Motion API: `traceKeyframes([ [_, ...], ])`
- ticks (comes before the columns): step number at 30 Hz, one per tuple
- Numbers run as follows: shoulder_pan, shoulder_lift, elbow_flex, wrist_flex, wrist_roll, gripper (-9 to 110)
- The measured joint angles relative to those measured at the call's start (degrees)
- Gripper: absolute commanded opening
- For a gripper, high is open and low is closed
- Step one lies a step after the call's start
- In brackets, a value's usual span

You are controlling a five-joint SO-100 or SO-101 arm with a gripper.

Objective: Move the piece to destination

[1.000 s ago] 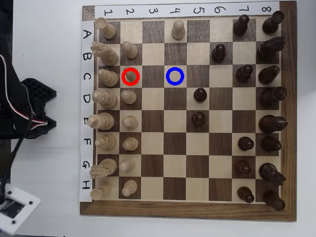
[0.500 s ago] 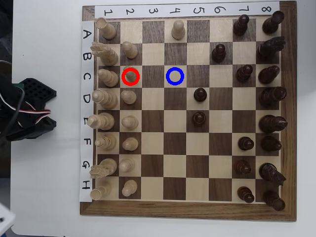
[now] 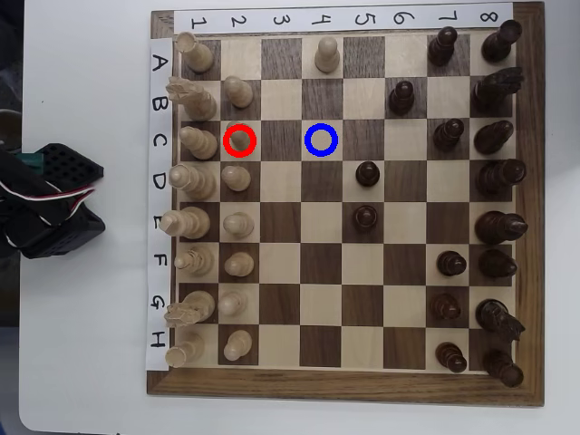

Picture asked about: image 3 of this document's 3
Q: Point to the dark wooden pawn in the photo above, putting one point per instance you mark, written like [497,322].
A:
[402,97]
[447,135]
[365,218]
[451,263]
[367,174]
[441,45]
[451,358]
[446,306]

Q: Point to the dark wooden queen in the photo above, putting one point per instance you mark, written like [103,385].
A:
[500,176]

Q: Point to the wooden chessboard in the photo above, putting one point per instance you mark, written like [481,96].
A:
[281,226]

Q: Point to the dark wooden knight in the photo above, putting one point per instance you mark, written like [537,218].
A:
[498,319]
[496,90]

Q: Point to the dark wooden bishop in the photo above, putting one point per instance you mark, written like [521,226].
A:
[497,263]
[494,137]

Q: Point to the light wooden rook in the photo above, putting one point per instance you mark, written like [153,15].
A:
[183,350]
[195,52]

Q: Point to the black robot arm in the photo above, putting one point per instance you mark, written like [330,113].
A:
[59,235]

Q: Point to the light wooden knight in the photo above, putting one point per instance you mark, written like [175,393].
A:
[192,308]
[195,99]

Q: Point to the light wooden bishop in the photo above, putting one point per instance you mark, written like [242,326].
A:
[195,262]
[199,142]

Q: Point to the white paper letter strip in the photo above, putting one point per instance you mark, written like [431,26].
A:
[158,240]

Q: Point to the dark wooden rook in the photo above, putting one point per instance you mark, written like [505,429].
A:
[500,41]
[502,368]

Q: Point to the light wooden king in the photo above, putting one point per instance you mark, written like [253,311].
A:
[186,223]

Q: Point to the light wooden queen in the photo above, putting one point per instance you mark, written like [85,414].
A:
[192,181]

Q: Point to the white paper number strip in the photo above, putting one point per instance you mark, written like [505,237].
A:
[299,18]

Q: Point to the light wooden pawn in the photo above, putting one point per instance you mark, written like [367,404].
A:
[238,90]
[235,177]
[327,54]
[238,136]
[238,345]
[233,302]
[239,264]
[238,225]

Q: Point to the dark wooden king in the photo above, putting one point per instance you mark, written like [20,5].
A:
[500,227]

